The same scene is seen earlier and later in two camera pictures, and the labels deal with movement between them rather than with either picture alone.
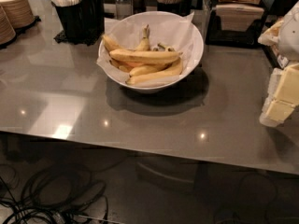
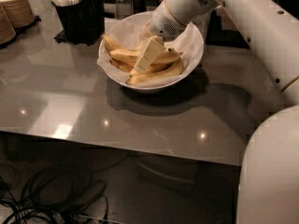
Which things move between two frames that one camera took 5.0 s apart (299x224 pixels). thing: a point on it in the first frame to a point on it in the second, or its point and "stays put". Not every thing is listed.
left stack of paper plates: x=7 y=34 stays put
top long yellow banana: x=140 y=57 stays put
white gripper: x=290 y=36 to x=162 y=21
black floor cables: x=55 y=194 stays put
